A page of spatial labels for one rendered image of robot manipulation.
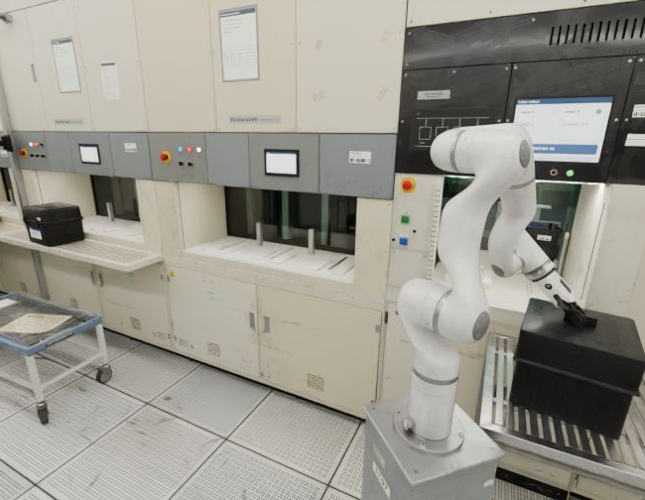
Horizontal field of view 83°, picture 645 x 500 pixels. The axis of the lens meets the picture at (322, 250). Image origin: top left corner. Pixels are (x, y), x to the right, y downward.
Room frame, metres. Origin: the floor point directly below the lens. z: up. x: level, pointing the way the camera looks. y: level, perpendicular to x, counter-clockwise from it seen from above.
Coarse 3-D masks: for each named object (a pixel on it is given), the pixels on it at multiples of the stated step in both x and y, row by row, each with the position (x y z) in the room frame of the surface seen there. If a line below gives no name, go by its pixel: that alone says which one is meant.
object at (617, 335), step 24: (528, 312) 1.05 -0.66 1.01; (552, 312) 1.05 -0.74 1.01; (600, 312) 1.06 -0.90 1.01; (528, 336) 0.93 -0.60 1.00; (552, 336) 0.90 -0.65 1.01; (576, 336) 0.90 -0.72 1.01; (600, 336) 0.90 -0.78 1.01; (624, 336) 0.91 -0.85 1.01; (528, 360) 0.92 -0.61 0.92; (552, 360) 0.89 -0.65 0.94; (576, 360) 0.86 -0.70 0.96; (600, 360) 0.83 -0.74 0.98; (624, 360) 0.81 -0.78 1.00; (600, 384) 0.82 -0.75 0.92; (624, 384) 0.80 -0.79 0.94
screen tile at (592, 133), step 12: (564, 108) 1.35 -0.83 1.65; (576, 108) 1.33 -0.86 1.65; (588, 108) 1.31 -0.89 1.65; (564, 120) 1.34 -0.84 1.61; (576, 120) 1.33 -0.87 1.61; (588, 120) 1.31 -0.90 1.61; (600, 120) 1.30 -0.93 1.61; (564, 132) 1.34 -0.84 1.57; (576, 132) 1.32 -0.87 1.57; (588, 132) 1.31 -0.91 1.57; (600, 132) 1.29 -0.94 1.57
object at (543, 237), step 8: (536, 216) 1.87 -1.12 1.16; (552, 224) 1.93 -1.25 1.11; (560, 224) 1.83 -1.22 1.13; (528, 232) 1.81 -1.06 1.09; (536, 232) 1.80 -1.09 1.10; (544, 232) 1.78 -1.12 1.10; (552, 232) 1.77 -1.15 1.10; (536, 240) 1.79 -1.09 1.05; (544, 240) 1.78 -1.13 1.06; (552, 240) 1.76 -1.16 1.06; (544, 248) 1.78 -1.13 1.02; (552, 248) 1.76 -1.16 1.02; (552, 256) 1.76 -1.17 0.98
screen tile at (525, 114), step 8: (520, 112) 1.40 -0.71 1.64; (528, 112) 1.39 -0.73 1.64; (536, 112) 1.38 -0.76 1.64; (544, 112) 1.37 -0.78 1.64; (520, 120) 1.40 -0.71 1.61; (528, 120) 1.39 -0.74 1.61; (536, 120) 1.38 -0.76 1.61; (544, 120) 1.37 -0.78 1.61; (552, 120) 1.36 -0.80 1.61; (528, 128) 1.39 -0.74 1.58; (536, 128) 1.38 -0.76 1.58; (544, 128) 1.37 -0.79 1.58; (552, 128) 1.36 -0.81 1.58; (536, 136) 1.38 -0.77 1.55; (544, 136) 1.36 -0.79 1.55; (552, 136) 1.35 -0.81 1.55
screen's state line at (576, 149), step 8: (536, 144) 1.37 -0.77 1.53; (544, 144) 1.36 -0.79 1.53; (552, 144) 1.35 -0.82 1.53; (560, 144) 1.34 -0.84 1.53; (568, 144) 1.33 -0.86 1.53; (576, 144) 1.32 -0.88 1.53; (536, 152) 1.37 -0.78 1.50; (544, 152) 1.36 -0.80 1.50; (552, 152) 1.35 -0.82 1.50; (560, 152) 1.34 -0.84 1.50; (568, 152) 1.33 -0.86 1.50; (576, 152) 1.32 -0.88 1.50; (584, 152) 1.31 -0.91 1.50; (592, 152) 1.30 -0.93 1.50
